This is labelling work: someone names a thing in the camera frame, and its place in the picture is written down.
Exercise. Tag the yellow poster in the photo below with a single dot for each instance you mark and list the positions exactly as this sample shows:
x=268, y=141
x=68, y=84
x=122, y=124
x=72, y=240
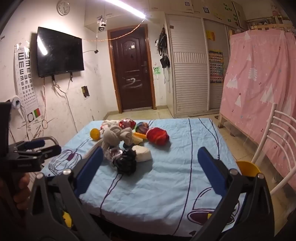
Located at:
x=210, y=35

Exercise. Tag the yellow ball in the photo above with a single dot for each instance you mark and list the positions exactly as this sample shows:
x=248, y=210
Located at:
x=95, y=134

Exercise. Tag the wall power socket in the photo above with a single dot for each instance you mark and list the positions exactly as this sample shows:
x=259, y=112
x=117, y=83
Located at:
x=16, y=102

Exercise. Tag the red plastic bag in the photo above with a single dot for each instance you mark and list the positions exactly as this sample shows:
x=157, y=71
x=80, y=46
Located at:
x=157, y=136

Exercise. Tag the round wall clock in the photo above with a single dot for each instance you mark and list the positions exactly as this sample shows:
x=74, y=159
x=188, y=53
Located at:
x=63, y=7

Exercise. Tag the white slatted wardrobe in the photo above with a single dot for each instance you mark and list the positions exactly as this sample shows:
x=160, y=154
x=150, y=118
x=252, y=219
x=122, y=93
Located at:
x=189, y=69

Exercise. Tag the dark wall sticker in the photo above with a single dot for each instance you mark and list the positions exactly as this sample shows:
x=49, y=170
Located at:
x=85, y=92

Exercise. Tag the white security camera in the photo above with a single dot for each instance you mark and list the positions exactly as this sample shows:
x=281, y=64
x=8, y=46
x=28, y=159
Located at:
x=101, y=24

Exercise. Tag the white overhead cabinets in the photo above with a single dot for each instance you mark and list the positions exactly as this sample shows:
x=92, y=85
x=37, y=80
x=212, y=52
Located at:
x=196, y=5

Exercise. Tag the dark brown door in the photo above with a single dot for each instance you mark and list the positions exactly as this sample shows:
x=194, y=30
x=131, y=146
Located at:
x=131, y=69

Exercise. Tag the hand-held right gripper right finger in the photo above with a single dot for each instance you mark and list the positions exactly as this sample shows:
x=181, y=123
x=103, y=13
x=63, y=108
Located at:
x=212, y=172

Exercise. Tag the black hanging bags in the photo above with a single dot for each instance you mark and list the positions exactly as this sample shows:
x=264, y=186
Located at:
x=163, y=44

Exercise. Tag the eye chart poster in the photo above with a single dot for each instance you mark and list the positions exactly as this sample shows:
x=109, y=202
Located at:
x=26, y=76

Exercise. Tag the yellow round plastic object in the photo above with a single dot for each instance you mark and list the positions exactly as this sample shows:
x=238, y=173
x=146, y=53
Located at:
x=247, y=166

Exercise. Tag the clear crumpled wrapper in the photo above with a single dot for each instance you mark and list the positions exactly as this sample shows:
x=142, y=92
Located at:
x=113, y=154

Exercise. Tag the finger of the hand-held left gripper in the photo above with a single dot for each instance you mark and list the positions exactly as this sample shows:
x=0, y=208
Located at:
x=34, y=143
x=49, y=151

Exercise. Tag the white cloth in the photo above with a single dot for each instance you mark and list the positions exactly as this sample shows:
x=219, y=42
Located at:
x=109, y=124

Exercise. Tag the black wall television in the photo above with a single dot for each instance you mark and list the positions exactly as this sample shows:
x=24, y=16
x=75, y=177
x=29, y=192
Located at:
x=60, y=52

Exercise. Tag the white foam piece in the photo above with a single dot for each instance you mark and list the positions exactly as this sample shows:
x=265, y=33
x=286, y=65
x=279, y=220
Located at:
x=142, y=154

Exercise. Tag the bed with pink sheet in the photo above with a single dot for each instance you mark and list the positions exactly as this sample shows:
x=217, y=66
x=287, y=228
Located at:
x=259, y=81

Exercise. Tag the light blue bedsheet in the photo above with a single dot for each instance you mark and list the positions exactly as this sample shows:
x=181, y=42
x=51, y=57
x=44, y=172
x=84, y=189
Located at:
x=161, y=180

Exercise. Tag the colourful grid poster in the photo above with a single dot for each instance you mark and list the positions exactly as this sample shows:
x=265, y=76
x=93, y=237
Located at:
x=216, y=67

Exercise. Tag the person's left hand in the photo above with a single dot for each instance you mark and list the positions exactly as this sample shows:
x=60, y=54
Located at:
x=22, y=192

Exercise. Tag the multicolour ball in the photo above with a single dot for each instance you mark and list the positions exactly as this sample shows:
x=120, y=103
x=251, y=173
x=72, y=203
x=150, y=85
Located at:
x=142, y=127

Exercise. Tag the ceiling light tube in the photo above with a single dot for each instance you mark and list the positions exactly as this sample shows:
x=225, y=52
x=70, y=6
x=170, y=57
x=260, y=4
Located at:
x=129, y=7

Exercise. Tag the green wall sticker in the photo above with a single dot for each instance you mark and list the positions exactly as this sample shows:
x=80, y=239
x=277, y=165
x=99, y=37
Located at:
x=157, y=71

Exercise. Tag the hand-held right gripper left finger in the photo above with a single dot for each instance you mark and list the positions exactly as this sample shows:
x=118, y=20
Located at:
x=91, y=169

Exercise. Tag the wooden bed frame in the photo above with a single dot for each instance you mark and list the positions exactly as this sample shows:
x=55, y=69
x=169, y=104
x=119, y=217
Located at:
x=220, y=120

